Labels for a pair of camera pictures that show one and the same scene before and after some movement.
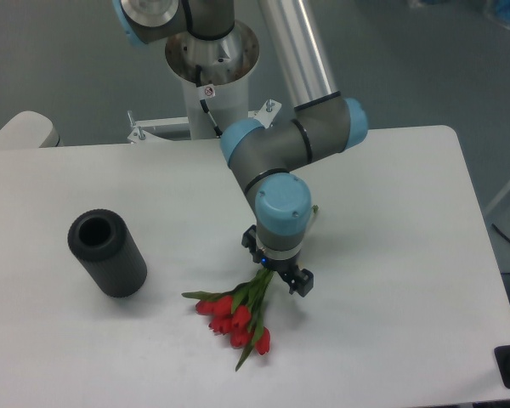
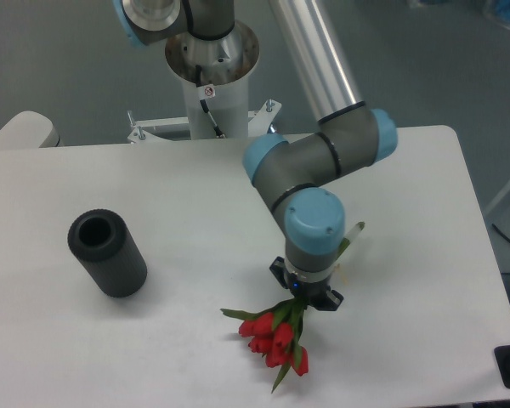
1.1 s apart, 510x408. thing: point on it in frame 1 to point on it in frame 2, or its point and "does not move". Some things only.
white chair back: [25, 129] does not move
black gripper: [299, 280] to [313, 292]
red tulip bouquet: [239, 314] to [275, 331]
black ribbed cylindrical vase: [101, 241] does not move
